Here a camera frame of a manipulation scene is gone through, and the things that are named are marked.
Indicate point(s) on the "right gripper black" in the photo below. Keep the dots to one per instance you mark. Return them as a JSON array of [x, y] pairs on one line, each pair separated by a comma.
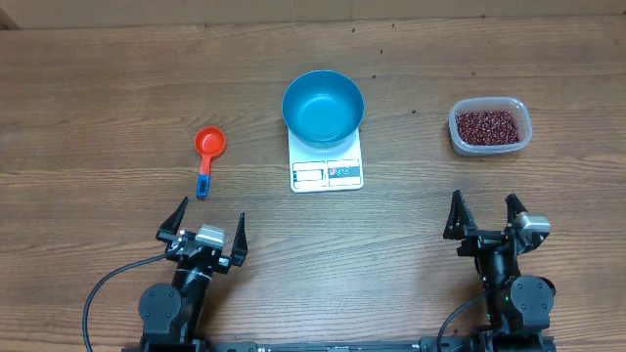
[[487, 237]]

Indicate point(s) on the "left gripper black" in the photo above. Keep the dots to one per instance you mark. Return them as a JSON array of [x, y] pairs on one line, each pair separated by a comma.
[[238, 254]]

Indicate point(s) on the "red scoop blue handle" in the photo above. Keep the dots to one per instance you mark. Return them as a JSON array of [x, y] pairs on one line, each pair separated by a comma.
[[210, 143]]

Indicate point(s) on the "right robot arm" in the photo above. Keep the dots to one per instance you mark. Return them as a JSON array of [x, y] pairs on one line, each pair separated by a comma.
[[518, 306]]

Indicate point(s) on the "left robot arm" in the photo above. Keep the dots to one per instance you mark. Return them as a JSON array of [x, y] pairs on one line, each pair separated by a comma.
[[171, 312]]

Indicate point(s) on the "white digital kitchen scale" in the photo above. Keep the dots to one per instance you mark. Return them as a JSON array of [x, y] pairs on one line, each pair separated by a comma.
[[315, 170]]

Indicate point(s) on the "blue bowl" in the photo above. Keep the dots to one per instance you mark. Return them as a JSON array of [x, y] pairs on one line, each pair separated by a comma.
[[323, 108]]

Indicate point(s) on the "red beans in container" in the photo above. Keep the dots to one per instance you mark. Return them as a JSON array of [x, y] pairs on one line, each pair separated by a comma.
[[487, 128]]

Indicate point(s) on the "clear plastic bean container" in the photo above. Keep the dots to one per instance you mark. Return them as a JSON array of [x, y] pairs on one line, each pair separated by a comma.
[[513, 105]]

